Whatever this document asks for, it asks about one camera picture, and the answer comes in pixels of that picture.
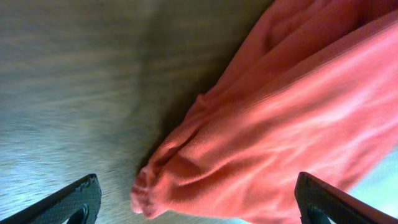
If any red printed soccer t-shirt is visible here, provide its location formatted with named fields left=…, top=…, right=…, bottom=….
left=131, top=0, right=397, bottom=223

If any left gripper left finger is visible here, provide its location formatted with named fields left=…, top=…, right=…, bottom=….
left=1, top=174, right=102, bottom=224

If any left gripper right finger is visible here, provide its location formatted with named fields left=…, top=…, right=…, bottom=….
left=294, top=172, right=397, bottom=224

